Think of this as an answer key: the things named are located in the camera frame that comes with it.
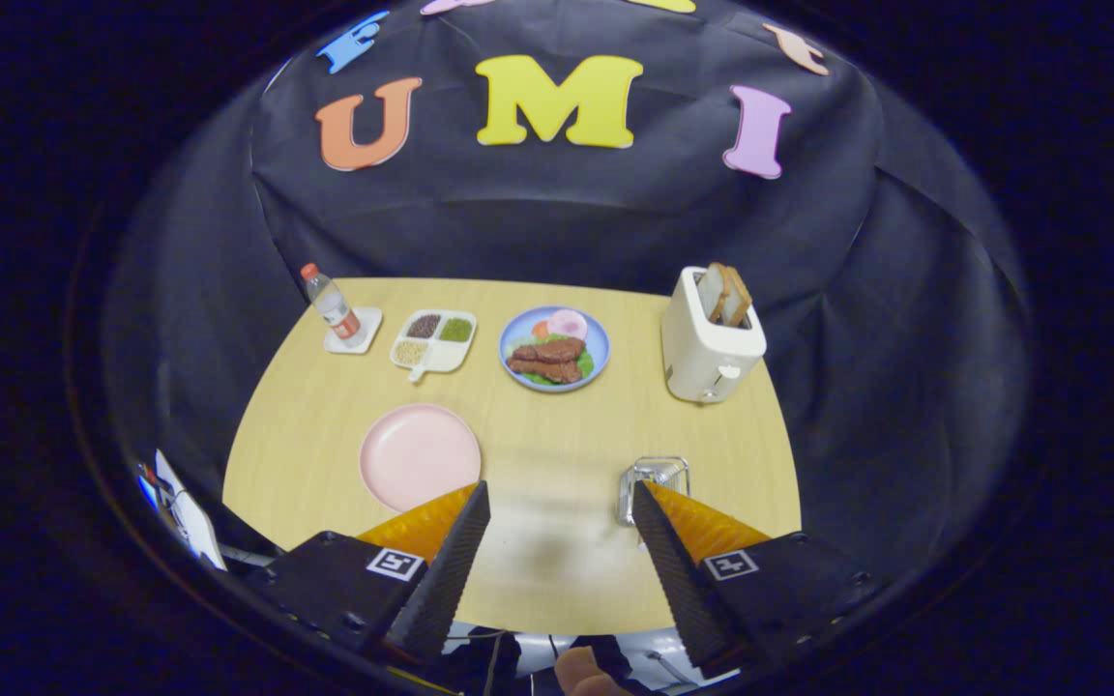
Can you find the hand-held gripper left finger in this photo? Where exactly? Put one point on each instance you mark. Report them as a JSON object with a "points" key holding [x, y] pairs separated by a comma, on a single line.
{"points": [[364, 580]]}

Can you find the white divided grain dish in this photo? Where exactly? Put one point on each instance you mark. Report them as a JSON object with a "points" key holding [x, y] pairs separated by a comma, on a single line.
{"points": [[446, 356]]}

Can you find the white square coaster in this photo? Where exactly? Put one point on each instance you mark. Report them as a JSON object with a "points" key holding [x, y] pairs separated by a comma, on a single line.
{"points": [[370, 324]]}

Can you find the toast slice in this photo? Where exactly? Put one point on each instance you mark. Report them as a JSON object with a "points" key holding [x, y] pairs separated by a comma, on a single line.
{"points": [[710, 292], [737, 298]]}

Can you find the green lettuce leaf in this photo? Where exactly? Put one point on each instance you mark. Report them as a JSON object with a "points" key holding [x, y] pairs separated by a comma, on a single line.
{"points": [[585, 364]]}

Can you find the blue plate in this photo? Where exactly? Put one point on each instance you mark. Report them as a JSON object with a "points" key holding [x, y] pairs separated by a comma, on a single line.
{"points": [[518, 324]]}

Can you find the brown grilled meat strip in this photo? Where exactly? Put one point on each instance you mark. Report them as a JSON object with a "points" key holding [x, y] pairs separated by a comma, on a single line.
{"points": [[542, 369], [552, 350]]}

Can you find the white toaster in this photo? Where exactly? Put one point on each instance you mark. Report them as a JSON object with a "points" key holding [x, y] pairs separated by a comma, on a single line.
{"points": [[702, 362]]}

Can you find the pink ham slice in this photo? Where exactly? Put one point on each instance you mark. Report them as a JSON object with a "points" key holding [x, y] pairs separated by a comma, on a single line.
{"points": [[569, 324]]}

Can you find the pink plate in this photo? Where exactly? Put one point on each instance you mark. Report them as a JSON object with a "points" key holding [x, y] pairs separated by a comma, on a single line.
{"points": [[417, 454]]}

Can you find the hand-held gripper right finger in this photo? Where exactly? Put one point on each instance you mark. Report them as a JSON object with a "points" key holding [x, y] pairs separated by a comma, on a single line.
{"points": [[770, 590]]}

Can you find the clear water bottle red label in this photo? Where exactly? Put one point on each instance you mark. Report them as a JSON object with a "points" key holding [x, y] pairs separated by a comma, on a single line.
{"points": [[335, 304]]}

